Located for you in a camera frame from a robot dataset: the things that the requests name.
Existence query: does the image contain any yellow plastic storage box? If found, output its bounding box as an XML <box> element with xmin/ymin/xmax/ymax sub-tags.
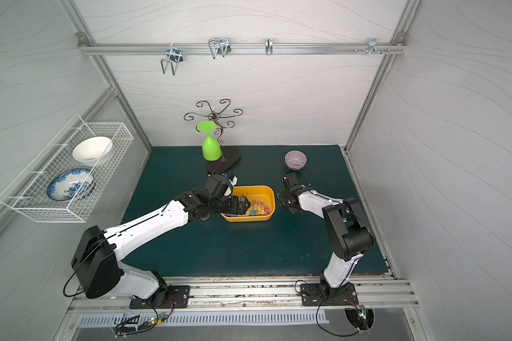
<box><xmin>221</xmin><ymin>186</ymin><xmax>276</xmax><ymax>223</ymax></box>

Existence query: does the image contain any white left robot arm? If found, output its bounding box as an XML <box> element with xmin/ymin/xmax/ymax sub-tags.
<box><xmin>71</xmin><ymin>188</ymin><xmax>250</xmax><ymax>299</ymax></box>

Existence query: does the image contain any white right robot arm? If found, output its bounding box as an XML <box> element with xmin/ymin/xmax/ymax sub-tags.
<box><xmin>277</xmin><ymin>187</ymin><xmax>376</xmax><ymax>295</ymax></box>

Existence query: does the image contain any lilac ceramic bowl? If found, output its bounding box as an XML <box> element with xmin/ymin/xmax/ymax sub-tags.
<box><xmin>284</xmin><ymin>150</ymin><xmax>307</xmax><ymax>171</ymax></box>

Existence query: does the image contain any dark metal cup stand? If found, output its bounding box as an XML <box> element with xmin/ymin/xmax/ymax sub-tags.
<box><xmin>183</xmin><ymin>99</ymin><xmax>244</xmax><ymax>174</ymax></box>

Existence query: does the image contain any green plastic goblet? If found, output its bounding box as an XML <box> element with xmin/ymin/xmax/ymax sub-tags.
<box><xmin>196</xmin><ymin>121</ymin><xmax>222</xmax><ymax>161</ymax></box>

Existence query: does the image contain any white ceramic bowl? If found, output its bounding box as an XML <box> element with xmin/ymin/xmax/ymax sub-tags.
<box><xmin>72</xmin><ymin>136</ymin><xmax>114</xmax><ymax>167</ymax></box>

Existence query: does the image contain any blue patterned ceramic plate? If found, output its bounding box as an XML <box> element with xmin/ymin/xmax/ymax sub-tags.
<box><xmin>46</xmin><ymin>169</ymin><xmax>94</xmax><ymax>202</ymax></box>

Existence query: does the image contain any metal loop hook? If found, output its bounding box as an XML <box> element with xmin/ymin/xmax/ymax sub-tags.
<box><xmin>208</xmin><ymin>38</ymin><xmax>232</xmax><ymax>59</ymax></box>

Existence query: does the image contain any small metal hook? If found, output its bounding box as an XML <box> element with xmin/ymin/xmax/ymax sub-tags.
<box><xmin>265</xmin><ymin>38</ymin><xmax>273</xmax><ymax>55</ymax></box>

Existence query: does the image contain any metal double hook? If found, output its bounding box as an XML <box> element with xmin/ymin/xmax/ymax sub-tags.
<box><xmin>160</xmin><ymin>46</ymin><xmax>183</xmax><ymax>75</ymax></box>

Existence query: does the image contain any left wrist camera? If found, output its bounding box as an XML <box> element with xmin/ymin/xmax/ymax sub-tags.
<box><xmin>203</xmin><ymin>173</ymin><xmax>238</xmax><ymax>197</ymax></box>

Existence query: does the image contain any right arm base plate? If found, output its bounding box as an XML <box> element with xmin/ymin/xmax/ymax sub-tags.
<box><xmin>297</xmin><ymin>282</ymin><xmax>359</xmax><ymax>308</ymax></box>

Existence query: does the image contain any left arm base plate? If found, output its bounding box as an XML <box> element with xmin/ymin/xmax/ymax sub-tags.
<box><xmin>129</xmin><ymin>286</ymin><xmax>191</xmax><ymax>310</ymax></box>

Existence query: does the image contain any white wire wall basket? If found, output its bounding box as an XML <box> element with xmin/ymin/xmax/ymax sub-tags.
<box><xmin>0</xmin><ymin>115</ymin><xmax>134</xmax><ymax>223</ymax></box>

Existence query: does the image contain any metal bracket hook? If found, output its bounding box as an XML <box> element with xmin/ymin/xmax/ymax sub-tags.
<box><xmin>352</xmin><ymin>38</ymin><xmax>391</xmax><ymax>55</ymax></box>

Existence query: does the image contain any aluminium cross rail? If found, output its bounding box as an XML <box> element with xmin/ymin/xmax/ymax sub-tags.
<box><xmin>79</xmin><ymin>42</ymin><xmax>408</xmax><ymax>57</ymax></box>

